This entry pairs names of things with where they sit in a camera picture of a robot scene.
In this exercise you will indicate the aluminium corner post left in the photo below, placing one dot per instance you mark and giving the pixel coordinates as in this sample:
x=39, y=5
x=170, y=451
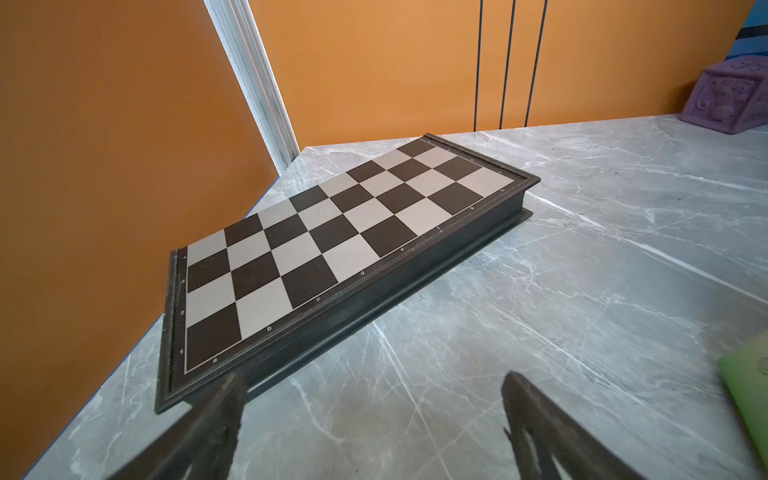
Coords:
x=236, y=27

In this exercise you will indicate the green white paper bag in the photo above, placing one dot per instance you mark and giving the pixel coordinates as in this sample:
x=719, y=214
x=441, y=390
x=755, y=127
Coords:
x=744, y=372

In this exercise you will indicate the purple toy block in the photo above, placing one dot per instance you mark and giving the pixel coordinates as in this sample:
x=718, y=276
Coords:
x=730, y=97

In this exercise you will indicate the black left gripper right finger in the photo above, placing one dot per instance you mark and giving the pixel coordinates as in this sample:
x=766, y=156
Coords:
x=548, y=443

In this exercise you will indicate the black white chessboard box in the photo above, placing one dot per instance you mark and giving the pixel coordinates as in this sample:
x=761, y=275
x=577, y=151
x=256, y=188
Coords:
x=271, y=292

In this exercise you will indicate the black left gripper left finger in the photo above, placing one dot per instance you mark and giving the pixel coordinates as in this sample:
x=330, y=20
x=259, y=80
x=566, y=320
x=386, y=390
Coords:
x=200, y=445

